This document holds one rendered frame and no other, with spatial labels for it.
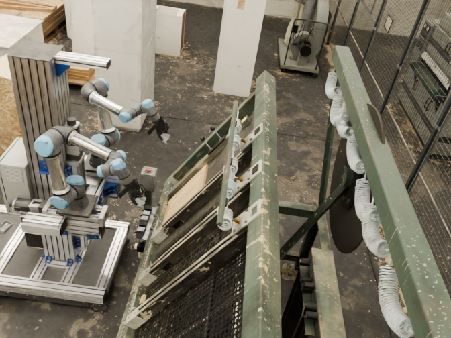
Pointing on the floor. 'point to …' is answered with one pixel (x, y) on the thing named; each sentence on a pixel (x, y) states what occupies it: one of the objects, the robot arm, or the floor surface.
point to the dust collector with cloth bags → (305, 36)
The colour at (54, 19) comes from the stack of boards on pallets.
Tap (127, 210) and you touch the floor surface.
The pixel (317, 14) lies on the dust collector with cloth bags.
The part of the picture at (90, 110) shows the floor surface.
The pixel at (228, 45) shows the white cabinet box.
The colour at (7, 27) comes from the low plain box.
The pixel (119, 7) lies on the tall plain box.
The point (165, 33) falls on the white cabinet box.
